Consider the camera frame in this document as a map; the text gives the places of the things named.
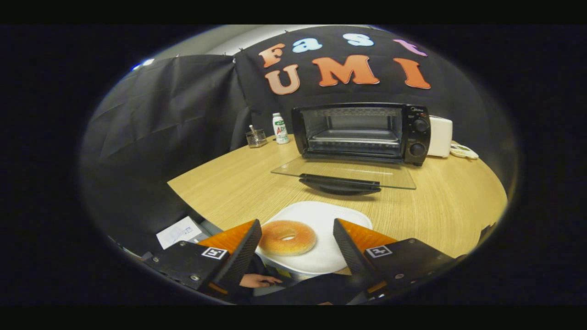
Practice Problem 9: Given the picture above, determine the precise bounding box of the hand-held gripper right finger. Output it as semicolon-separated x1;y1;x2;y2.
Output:
333;218;468;301

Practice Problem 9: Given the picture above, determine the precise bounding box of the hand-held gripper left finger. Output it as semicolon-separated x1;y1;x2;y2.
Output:
142;219;263;303

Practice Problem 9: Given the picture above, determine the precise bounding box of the glazed donut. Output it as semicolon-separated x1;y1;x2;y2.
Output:
259;220;317;256

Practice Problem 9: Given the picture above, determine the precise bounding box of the black toaster oven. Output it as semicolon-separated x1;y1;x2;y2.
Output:
271;103;432;197

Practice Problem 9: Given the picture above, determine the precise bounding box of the white plate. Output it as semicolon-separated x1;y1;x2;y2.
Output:
255;201;373;275

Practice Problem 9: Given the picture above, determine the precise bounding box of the white paper sheet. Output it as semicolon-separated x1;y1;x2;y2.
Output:
156;216;202;250

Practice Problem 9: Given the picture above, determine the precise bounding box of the white bottle green label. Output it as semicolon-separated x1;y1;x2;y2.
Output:
272;113;290;145

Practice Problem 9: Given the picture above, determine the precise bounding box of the white appliance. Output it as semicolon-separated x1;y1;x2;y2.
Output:
427;115;453;159

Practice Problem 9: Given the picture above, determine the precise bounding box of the small white dish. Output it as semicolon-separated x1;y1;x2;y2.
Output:
449;143;479;160

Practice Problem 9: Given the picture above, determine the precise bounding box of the black backdrop cloth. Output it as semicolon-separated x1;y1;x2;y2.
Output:
80;25;519;257

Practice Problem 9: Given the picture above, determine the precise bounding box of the wire mesh holder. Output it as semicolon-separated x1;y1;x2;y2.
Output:
245;125;268;148

